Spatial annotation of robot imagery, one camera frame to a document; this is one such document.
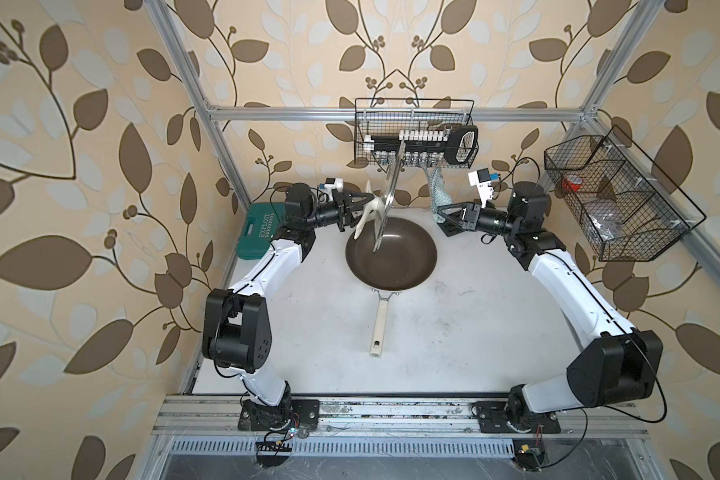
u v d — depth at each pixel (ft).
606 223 2.38
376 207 2.42
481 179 2.18
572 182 2.66
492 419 2.39
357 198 2.36
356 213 2.41
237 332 1.54
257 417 2.24
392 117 2.99
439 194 2.27
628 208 2.38
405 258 3.27
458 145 2.76
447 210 2.32
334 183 2.53
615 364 1.34
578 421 2.26
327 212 2.31
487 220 2.13
